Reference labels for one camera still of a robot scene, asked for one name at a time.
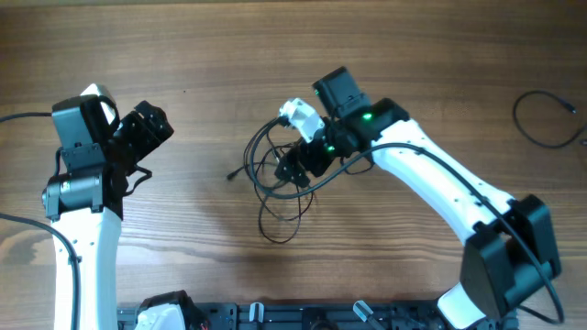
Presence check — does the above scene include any right camera cable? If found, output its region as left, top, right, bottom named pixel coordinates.
left=247, top=116, right=566, bottom=325

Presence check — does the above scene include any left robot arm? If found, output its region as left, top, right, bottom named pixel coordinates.
left=42, top=94, right=174, bottom=329

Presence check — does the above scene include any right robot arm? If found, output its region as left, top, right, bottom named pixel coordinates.
left=275, top=67, right=561, bottom=329

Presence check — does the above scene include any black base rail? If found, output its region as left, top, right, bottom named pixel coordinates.
left=116, top=300, right=519, bottom=330

